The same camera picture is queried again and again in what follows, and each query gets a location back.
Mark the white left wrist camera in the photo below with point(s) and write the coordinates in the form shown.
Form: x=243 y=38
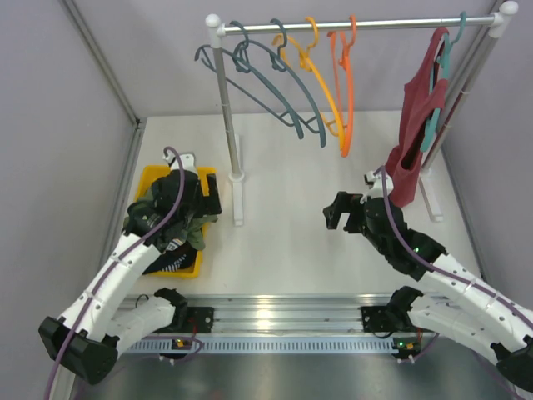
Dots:
x=185 y=160

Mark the dark red tank top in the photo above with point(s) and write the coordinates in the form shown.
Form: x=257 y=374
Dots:
x=404 y=161

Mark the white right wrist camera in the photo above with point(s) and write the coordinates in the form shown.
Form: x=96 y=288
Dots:
x=379 y=184

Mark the teal plastic hanger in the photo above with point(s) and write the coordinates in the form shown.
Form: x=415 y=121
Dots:
x=441 y=69

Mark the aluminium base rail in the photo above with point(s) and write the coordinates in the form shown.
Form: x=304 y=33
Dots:
x=282 y=325

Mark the yellow plastic hanger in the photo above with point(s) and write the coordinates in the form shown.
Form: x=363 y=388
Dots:
x=316 y=79

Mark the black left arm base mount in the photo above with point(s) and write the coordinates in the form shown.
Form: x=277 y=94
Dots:
x=200 y=318

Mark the dark striped clothes pile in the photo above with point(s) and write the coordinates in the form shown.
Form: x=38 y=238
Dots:
x=180 y=258

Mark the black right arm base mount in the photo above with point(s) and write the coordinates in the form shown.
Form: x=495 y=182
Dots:
x=380 y=321

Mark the olive green tank top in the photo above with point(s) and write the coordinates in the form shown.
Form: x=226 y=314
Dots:
x=142 y=217

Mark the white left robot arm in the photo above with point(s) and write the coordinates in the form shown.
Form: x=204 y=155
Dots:
x=90 y=336

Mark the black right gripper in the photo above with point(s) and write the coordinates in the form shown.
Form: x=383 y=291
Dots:
x=345 y=202

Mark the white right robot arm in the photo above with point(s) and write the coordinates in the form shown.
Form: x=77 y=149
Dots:
x=449 y=299

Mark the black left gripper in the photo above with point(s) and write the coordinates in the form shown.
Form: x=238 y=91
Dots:
x=209 y=196

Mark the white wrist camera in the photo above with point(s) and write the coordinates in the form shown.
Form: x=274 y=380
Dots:
x=185 y=160
x=379 y=184

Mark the orange plastic hanger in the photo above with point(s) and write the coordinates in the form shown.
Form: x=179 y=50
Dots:
x=344 y=85

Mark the white metal clothes rack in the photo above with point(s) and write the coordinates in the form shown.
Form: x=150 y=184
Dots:
x=234 y=40

